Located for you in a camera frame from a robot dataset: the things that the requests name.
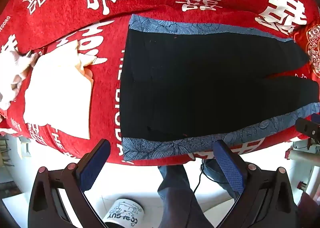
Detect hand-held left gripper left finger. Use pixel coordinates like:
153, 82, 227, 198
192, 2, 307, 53
27, 139, 112, 228

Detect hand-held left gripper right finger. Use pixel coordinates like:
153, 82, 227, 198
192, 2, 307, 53
212, 139, 299, 228

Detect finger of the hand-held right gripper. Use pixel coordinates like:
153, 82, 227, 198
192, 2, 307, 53
295, 113, 320, 144

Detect black pants with blue trim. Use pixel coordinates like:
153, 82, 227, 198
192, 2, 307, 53
122, 14, 320, 162

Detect white cartoon print cup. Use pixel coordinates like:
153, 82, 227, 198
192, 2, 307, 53
103, 199, 145, 228

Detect red gold embroidered pillow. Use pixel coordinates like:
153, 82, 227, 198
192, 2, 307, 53
292, 24, 320, 79

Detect white folded cloth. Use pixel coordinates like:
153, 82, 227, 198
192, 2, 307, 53
24, 41, 98, 140

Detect crumpled pale grey cloth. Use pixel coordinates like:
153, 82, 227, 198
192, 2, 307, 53
0, 47, 40, 111

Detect red printed blanket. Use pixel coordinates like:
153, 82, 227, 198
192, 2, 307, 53
0, 0, 320, 166

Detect black cable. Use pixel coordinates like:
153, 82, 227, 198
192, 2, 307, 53
193, 158, 208, 194

